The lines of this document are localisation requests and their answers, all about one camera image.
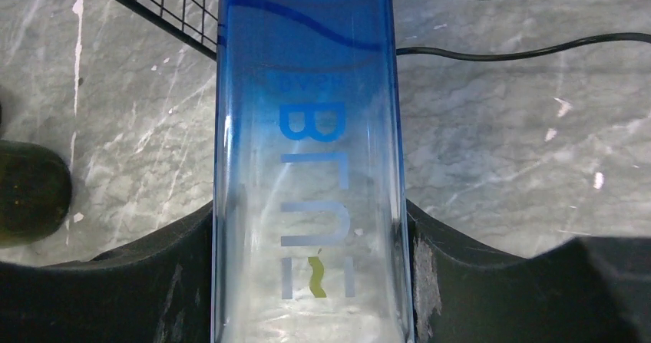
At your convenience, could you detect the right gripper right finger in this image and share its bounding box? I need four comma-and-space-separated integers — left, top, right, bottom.
406, 203, 650, 343

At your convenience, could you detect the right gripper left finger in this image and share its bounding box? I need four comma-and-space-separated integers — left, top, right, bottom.
1, 204, 213, 342

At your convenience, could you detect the dark green wine bottle front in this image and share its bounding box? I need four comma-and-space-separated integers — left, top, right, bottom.
1, 140, 72, 249

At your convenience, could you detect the black wire wine rack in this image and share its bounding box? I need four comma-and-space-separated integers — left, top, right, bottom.
115, 0, 650, 62

